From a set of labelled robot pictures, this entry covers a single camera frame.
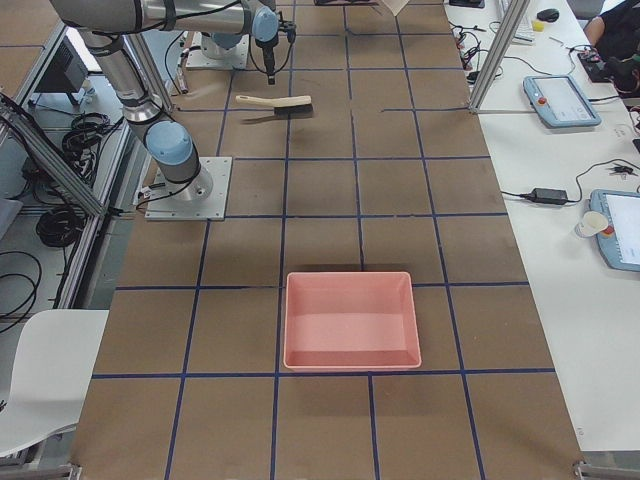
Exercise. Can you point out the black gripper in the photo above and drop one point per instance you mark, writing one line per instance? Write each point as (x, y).
(265, 47)

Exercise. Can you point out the beige hand brush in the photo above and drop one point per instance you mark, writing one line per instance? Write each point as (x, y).
(282, 106)

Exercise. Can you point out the beige plastic dustpan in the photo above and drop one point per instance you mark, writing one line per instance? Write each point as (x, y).
(395, 6)

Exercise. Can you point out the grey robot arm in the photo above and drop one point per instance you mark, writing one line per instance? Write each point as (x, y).
(103, 26)
(219, 45)

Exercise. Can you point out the pink plastic bin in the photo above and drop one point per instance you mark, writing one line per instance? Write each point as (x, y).
(350, 321)

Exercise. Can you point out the black box on floor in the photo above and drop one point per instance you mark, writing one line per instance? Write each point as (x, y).
(65, 73)

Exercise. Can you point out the black computer mouse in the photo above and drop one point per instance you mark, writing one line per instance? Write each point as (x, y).
(549, 15)

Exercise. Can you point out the far teach pendant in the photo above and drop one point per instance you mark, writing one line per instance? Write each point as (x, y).
(560, 102)

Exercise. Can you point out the teach pendant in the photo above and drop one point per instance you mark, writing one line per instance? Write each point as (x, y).
(619, 244)
(560, 102)

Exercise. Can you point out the black power adapter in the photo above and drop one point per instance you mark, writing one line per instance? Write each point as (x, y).
(548, 196)

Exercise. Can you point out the seated person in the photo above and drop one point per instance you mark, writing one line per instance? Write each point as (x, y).
(615, 36)

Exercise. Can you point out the paper cup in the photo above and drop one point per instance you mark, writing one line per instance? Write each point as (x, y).
(591, 224)

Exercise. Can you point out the white chair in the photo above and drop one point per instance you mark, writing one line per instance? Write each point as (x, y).
(52, 369)

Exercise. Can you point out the near teach pendant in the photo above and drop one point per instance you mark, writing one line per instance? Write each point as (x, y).
(619, 244)

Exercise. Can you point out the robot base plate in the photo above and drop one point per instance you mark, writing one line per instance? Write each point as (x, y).
(197, 61)
(205, 198)

